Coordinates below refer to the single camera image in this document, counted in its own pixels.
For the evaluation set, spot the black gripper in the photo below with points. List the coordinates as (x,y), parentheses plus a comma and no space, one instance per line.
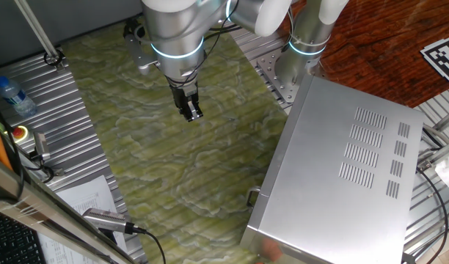
(182,95)

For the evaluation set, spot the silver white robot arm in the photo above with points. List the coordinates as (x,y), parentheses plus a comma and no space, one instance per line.
(173,29)

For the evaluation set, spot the silver microwave body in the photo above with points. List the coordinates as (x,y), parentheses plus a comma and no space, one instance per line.
(320,183)

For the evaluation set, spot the green marble pattern mat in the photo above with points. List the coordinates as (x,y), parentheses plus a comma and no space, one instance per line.
(155,154)

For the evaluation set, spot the printed white paper sheet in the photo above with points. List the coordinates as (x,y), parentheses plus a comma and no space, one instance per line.
(88,198)

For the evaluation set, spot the silver handheld microphone device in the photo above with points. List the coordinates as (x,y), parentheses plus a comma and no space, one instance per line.
(105,220)

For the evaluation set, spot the small grey box device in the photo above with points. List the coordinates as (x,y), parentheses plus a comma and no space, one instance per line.
(41,146)

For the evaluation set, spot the yellow red emergency stop button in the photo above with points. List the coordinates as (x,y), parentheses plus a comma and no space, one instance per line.
(20,132)

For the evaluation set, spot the clear plastic water bottle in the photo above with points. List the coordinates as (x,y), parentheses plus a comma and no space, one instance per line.
(15,97)

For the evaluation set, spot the orange wood grain mat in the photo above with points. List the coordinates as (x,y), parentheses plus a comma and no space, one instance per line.
(378,47)

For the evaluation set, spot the black keyboard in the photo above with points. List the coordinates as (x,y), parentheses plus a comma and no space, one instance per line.
(11,242)

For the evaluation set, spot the aluminium profile bars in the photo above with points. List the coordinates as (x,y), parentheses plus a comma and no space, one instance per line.
(444,146)

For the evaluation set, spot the black white fiducial marker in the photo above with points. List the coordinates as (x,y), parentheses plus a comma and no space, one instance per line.
(444,58)

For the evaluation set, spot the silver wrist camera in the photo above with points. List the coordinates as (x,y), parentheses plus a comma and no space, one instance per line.
(138,55)

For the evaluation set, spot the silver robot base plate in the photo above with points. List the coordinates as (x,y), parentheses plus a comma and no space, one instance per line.
(272,69)

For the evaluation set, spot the silver black camera mount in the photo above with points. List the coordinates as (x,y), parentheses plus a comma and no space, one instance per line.
(108,234)

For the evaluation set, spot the aluminium camera pole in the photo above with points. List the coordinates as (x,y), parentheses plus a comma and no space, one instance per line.
(37,29)

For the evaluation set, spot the aluminium frame beam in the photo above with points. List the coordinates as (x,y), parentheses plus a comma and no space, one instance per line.
(44,212)

